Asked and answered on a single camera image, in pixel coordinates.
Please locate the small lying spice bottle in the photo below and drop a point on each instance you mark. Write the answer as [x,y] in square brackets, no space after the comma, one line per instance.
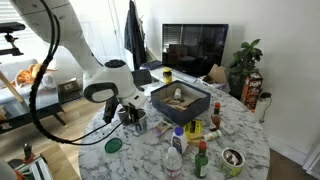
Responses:
[212,135]

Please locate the dark grey chair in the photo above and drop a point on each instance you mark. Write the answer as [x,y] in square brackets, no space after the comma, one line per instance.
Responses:
[141,77]

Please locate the yellow vitamin bottle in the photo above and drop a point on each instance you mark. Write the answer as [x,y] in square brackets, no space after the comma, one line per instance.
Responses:
[167,75]

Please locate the orange plush toy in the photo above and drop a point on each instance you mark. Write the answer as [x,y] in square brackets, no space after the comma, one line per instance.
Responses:
[26,76]

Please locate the orange snack box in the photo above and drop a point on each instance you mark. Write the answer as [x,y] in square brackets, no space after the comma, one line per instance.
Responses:
[251,90]

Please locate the dark blue cardboard box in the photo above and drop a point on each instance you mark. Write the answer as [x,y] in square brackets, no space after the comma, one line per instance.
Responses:
[180,101]

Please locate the white tv stand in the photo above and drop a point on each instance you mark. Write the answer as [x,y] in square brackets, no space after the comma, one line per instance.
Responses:
[156,69]

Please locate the brown cardboard box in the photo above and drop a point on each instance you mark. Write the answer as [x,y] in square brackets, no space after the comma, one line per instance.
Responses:
[216,75]

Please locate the black flat screen television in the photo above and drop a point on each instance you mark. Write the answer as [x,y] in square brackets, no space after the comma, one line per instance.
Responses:
[193,48]

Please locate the green glass bottle red cap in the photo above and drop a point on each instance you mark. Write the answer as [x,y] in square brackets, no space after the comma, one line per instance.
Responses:
[201,161]

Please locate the brown hot sauce bottle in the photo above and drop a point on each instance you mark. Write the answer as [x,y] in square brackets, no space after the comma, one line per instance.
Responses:
[215,117]

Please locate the green potted plant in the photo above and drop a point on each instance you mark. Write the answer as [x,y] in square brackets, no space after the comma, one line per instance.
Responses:
[244,62]

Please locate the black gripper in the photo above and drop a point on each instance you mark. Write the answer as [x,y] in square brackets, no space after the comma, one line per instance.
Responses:
[127,114]

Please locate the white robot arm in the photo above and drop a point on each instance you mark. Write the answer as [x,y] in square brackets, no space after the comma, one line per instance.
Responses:
[55,21]

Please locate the open tin can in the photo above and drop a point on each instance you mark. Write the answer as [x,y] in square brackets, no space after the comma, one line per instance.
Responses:
[231,162]

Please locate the silver metal cup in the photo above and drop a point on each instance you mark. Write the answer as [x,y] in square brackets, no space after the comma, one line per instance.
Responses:
[141,124]

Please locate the hanging dark jacket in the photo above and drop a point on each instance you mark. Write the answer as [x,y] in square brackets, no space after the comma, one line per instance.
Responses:
[133,39]

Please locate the green plastic lid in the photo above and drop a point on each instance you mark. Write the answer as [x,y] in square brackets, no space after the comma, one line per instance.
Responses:
[113,145]

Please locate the clear water bottle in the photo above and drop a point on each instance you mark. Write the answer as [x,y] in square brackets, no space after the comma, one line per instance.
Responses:
[173,163]

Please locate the white bottle blue cap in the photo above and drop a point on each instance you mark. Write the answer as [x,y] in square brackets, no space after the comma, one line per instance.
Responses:
[179,140]

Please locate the dark coffee table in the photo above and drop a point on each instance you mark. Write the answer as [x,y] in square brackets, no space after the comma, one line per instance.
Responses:
[48,102]

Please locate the yellow packet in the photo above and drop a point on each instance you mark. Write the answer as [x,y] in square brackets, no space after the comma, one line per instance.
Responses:
[193,127]

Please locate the black camera tripod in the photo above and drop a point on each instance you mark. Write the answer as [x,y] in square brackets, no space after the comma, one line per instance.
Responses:
[8,28]

